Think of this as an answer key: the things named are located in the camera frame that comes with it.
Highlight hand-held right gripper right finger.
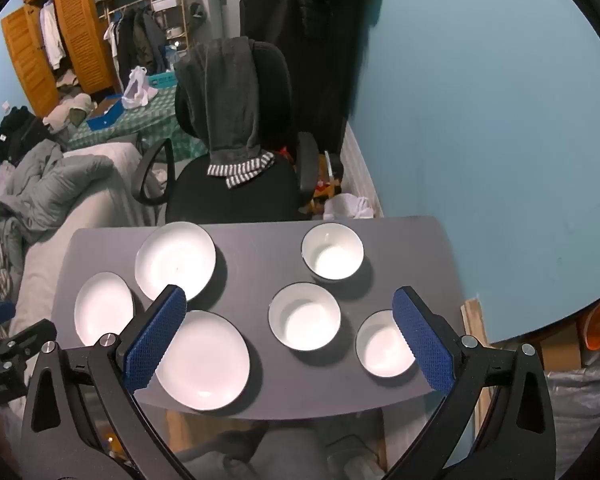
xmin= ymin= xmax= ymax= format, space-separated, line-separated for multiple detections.
xmin=382 ymin=286 xmax=556 ymax=480

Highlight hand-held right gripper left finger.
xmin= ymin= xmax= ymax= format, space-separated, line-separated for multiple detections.
xmin=20 ymin=285 xmax=191 ymax=480

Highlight white bowl black rim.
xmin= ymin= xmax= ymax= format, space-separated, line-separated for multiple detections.
xmin=355 ymin=309 xmax=422 ymax=379
xmin=268 ymin=282 xmax=342 ymax=352
xmin=301 ymin=223 xmax=365 ymax=282

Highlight wooden board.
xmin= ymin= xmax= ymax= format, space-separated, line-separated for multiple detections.
xmin=460 ymin=300 xmax=497 ymax=443

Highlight cardboard box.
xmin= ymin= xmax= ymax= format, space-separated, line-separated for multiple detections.
xmin=539 ymin=324 xmax=584 ymax=372

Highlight grey duvet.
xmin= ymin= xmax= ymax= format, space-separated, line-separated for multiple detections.
xmin=0 ymin=140 xmax=117 ymax=246

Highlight grey cloth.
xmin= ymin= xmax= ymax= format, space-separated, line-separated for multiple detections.
xmin=180 ymin=422 xmax=331 ymax=480

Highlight white cloth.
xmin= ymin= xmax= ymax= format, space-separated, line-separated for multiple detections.
xmin=324 ymin=193 xmax=376 ymax=220

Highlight black office chair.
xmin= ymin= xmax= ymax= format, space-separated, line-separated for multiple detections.
xmin=132 ymin=40 xmax=321 ymax=224

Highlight silver plastic sheet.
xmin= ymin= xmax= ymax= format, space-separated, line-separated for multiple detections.
xmin=545 ymin=355 xmax=600 ymax=478

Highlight orange plastic basin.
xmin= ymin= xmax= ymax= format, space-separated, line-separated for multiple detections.
xmin=577 ymin=300 xmax=600 ymax=351

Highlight black clothes pile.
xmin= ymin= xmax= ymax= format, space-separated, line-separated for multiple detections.
xmin=0 ymin=106 xmax=52 ymax=166

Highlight red and yellow toy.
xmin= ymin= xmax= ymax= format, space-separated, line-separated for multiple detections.
xmin=307 ymin=151 xmax=344 ymax=214

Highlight white and olive clothes pile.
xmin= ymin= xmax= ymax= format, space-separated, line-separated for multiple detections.
xmin=42 ymin=92 xmax=99 ymax=134

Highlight green checked tablecloth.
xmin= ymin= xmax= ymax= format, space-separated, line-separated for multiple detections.
xmin=67 ymin=85 xmax=208 ymax=161

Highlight blue flat box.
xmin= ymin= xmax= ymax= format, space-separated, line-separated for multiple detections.
xmin=86 ymin=96 xmax=126 ymax=131

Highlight grey hoodie striped cuff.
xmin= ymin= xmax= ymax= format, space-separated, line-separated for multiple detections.
xmin=184 ymin=37 xmax=277 ymax=190

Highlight white plastic bag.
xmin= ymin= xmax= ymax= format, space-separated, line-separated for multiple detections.
xmin=121 ymin=66 xmax=159 ymax=110

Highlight blue plastic basket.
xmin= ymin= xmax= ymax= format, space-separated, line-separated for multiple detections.
xmin=145 ymin=71 xmax=179 ymax=89

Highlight white hanging shirt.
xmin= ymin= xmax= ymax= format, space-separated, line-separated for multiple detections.
xmin=40 ymin=2 xmax=67 ymax=71

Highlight wooden louvred wardrobe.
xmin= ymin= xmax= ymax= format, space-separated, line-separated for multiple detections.
xmin=1 ymin=0 xmax=126 ymax=118

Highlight clothes rack with dark clothes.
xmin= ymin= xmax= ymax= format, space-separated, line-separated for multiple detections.
xmin=95 ymin=0 xmax=170 ymax=86

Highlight black hanging coats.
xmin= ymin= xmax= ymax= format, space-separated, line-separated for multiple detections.
xmin=239 ymin=0 xmax=376 ymax=161

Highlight shelf unit with white baskets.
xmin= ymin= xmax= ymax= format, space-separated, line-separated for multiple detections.
xmin=147 ymin=0 xmax=191 ymax=68

